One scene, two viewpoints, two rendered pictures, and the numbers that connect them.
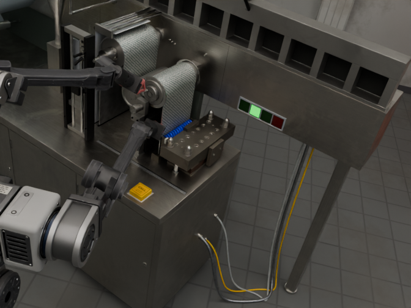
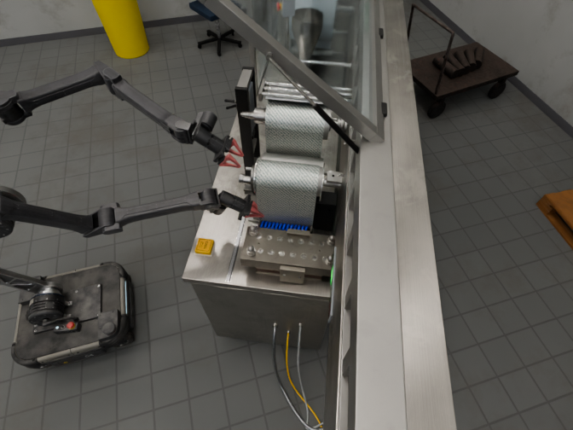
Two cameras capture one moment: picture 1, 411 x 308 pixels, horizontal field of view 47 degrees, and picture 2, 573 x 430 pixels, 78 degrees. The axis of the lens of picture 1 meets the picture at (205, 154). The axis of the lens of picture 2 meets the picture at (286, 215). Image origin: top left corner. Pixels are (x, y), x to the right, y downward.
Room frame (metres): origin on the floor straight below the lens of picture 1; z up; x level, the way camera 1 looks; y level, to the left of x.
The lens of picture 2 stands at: (1.55, -0.64, 2.29)
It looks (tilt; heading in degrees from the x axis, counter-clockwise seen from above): 54 degrees down; 69
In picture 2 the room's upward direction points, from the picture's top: 1 degrees clockwise
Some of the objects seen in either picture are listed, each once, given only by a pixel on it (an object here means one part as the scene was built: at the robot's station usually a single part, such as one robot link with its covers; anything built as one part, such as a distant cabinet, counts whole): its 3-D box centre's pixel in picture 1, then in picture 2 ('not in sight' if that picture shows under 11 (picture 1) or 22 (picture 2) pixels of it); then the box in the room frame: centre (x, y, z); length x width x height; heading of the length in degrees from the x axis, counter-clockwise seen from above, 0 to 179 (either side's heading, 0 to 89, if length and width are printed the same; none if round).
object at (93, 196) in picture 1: (89, 207); not in sight; (0.84, 0.27, 1.45); 0.09 x 0.08 x 0.12; 86
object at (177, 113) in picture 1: (176, 115); (286, 212); (1.86, 0.17, 1.10); 0.23 x 0.01 x 0.18; 152
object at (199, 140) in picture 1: (199, 139); (291, 251); (1.84, 0.04, 1.00); 0.40 x 0.16 x 0.06; 152
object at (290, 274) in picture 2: (215, 153); (292, 275); (1.81, -0.05, 0.97); 0.10 x 0.03 x 0.11; 152
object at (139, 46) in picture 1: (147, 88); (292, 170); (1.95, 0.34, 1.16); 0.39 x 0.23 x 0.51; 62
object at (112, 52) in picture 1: (107, 55); (262, 116); (1.88, 0.51, 1.34); 0.06 x 0.06 x 0.06; 62
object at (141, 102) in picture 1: (137, 128); (252, 198); (1.76, 0.33, 1.05); 0.06 x 0.05 x 0.31; 152
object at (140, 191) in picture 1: (140, 191); (205, 246); (1.50, 0.25, 0.91); 0.07 x 0.07 x 0.02; 62
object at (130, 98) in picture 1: (149, 86); (292, 169); (1.95, 0.32, 1.18); 0.26 x 0.12 x 0.12; 152
